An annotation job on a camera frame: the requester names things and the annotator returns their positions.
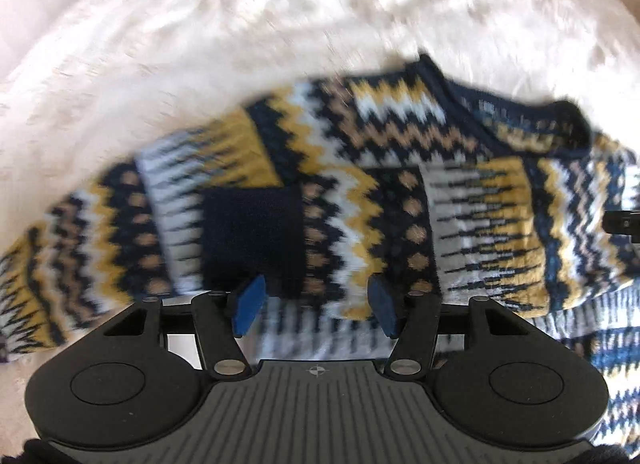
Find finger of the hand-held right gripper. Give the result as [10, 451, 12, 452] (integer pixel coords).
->
[602, 211, 640, 245]

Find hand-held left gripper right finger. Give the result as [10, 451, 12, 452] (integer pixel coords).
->
[367, 276, 538, 378]

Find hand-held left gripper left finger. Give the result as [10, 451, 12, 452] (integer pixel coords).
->
[101, 273, 268, 381]

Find navy yellow patterned knit sweater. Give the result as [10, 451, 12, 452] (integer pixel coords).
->
[0, 52, 640, 450]

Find white embroidered bedspread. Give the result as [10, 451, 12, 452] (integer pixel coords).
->
[0, 0, 640, 464]

